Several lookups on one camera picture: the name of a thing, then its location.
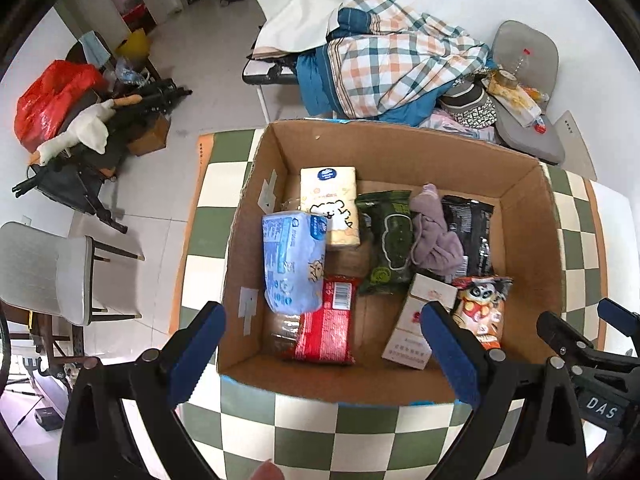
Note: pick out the person's right hand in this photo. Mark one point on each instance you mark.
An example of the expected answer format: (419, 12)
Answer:
(267, 471)

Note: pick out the small cardboard box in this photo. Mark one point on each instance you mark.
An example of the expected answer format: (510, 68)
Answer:
(153, 138)

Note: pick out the white red carton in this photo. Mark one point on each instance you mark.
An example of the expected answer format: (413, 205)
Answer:
(407, 345)

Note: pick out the red snack pack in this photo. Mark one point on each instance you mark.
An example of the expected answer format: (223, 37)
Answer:
(324, 336)

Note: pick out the white chair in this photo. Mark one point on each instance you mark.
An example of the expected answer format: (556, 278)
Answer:
(49, 274)

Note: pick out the black folded stroller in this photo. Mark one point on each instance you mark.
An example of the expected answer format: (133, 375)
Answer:
(72, 183)

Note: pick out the light blue tissue pack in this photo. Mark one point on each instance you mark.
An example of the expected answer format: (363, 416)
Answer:
(294, 249)

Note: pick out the plaid blanket pile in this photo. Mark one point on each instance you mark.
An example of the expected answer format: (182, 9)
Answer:
(386, 62)

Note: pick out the brown cardboard box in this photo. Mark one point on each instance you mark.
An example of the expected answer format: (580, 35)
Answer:
(396, 162)

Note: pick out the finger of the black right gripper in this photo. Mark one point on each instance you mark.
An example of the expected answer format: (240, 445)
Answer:
(626, 322)
(575, 344)

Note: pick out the black white patterned hat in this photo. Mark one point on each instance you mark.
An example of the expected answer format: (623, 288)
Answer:
(469, 104)

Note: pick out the white goose plush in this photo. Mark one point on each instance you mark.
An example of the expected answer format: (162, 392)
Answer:
(87, 128)

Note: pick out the cartoon panda snack bag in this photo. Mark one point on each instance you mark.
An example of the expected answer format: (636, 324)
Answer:
(480, 305)

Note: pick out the green white checkered mat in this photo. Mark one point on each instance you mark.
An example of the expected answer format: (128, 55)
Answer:
(374, 419)

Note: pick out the yellow snack package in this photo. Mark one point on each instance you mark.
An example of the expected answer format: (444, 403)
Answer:
(504, 86)

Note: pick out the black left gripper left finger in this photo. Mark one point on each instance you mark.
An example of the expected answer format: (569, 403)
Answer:
(97, 441)

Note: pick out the purple soft cloth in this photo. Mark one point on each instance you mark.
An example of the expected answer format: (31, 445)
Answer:
(435, 248)

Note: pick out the green wet wipes pack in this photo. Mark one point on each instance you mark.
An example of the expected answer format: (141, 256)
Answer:
(391, 227)

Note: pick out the red plastic bag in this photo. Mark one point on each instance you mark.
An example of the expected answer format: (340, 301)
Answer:
(41, 110)

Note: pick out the beige Vinda tissue pack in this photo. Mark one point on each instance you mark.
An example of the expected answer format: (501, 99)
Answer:
(331, 192)

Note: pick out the black snack bag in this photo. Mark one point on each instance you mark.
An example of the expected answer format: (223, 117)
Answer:
(470, 220)

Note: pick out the yellow bin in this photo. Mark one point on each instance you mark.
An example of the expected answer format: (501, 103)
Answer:
(136, 46)

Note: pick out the white pillow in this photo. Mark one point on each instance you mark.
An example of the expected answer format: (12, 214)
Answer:
(294, 26)

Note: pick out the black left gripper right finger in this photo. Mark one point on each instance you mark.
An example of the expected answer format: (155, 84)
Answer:
(547, 442)

